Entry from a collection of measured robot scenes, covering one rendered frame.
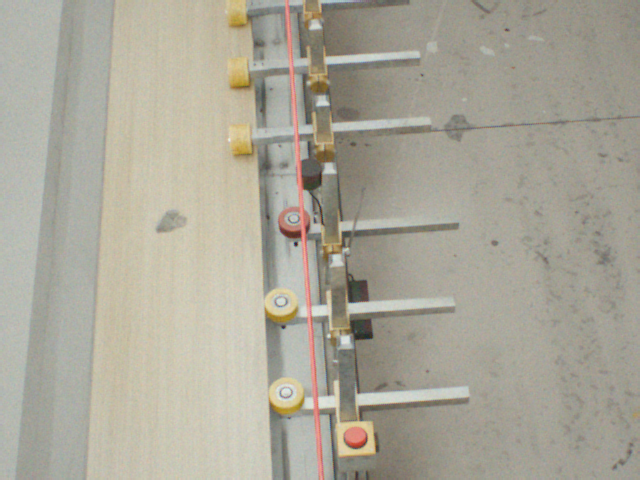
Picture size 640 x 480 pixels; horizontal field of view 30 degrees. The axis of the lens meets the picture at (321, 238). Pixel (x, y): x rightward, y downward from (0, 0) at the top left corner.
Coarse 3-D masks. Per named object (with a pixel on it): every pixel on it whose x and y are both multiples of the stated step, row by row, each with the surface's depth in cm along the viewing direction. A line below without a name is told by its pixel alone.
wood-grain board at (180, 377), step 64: (128, 0) 358; (192, 0) 357; (128, 64) 341; (192, 64) 340; (128, 128) 325; (192, 128) 325; (128, 192) 311; (192, 192) 311; (256, 192) 310; (128, 256) 299; (192, 256) 298; (256, 256) 297; (128, 320) 287; (192, 320) 286; (256, 320) 286; (128, 384) 276; (192, 384) 275; (256, 384) 275; (128, 448) 266; (192, 448) 265; (256, 448) 265
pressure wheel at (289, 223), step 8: (288, 208) 306; (296, 208) 305; (280, 216) 304; (288, 216) 304; (296, 216) 304; (280, 224) 303; (288, 224) 303; (296, 224) 303; (280, 232) 305; (288, 232) 302; (296, 232) 302
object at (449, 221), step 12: (420, 216) 309; (432, 216) 308; (444, 216) 308; (456, 216) 308; (312, 228) 307; (348, 228) 307; (360, 228) 307; (372, 228) 307; (384, 228) 307; (396, 228) 307; (408, 228) 307; (420, 228) 308; (432, 228) 308; (444, 228) 308; (456, 228) 309; (288, 240) 308; (300, 240) 308
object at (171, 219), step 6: (168, 210) 306; (174, 210) 306; (162, 216) 306; (168, 216) 305; (174, 216) 305; (180, 216) 304; (156, 222) 304; (162, 222) 303; (168, 222) 304; (174, 222) 303; (180, 222) 304; (156, 228) 302; (162, 228) 303; (168, 228) 302
